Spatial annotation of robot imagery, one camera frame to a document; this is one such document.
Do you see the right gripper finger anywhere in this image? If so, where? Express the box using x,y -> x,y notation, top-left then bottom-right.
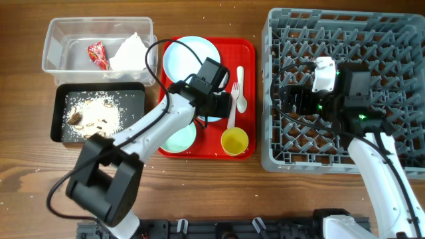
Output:
278,85 -> 297,113
296,86 -> 319,116

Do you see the light blue bowl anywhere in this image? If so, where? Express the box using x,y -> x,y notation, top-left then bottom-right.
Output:
197,90 -> 228,123

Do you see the white plastic spoon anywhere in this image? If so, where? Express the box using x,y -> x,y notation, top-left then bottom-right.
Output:
236,66 -> 248,114

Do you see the white plastic fork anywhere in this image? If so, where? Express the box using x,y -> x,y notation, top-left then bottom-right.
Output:
227,82 -> 240,129

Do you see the yellow cup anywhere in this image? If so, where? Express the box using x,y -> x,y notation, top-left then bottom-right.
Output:
220,127 -> 249,156

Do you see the green bowl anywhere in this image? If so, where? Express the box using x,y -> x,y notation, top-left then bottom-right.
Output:
161,123 -> 197,153

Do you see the light blue plate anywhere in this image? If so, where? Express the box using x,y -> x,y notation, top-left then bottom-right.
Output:
163,36 -> 220,82

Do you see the white napkin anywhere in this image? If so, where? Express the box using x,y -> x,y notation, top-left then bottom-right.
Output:
109,33 -> 147,71

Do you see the food scraps rice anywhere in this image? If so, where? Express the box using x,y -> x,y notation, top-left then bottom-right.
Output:
62,91 -> 128,142

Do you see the red snack wrapper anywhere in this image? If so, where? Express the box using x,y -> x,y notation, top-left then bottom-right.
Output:
86,42 -> 109,70

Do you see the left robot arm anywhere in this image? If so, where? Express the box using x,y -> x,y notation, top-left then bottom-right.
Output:
66,58 -> 232,238

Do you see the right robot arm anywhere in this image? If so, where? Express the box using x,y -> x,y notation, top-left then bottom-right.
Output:
270,57 -> 424,238

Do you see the grey dishwasher rack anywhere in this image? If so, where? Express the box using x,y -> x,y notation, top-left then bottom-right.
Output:
261,8 -> 424,180

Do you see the red serving tray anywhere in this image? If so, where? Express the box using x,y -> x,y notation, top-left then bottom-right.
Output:
158,37 -> 256,160

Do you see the black plastic tray bin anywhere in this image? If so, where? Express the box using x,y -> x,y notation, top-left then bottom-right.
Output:
50,82 -> 145,143

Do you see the clear plastic bin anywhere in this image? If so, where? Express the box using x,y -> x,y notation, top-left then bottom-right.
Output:
41,17 -> 157,86

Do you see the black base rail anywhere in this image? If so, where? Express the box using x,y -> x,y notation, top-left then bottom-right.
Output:
76,217 -> 371,239

